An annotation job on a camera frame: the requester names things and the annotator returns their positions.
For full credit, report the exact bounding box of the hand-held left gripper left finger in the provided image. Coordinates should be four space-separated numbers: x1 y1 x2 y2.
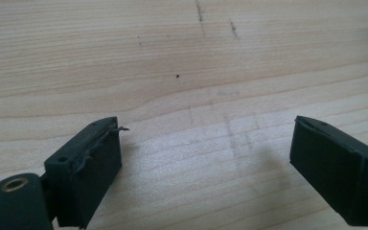
43 116 130 230

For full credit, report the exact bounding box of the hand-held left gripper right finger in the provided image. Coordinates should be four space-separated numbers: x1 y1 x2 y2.
288 115 368 227

